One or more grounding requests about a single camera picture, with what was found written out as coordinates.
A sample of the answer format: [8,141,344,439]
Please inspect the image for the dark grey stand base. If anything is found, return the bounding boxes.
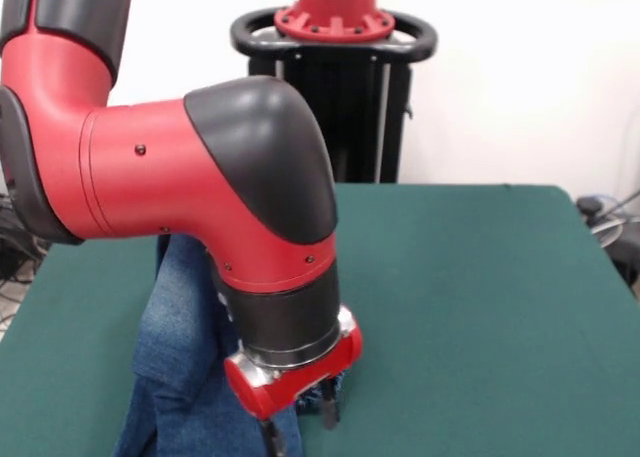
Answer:
[607,229,640,298]

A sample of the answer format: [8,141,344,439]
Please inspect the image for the dark green table cloth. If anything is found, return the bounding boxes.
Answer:
[0,182,640,457]

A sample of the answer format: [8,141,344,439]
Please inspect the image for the blue denim jeans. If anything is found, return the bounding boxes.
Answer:
[112,231,346,457]

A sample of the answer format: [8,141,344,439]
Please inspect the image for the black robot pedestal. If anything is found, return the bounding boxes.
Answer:
[230,7,439,184]

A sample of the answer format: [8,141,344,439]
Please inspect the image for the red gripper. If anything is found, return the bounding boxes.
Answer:
[223,306,365,457]

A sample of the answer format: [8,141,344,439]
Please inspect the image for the black cable tangle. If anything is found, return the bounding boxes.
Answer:
[0,191,51,284]

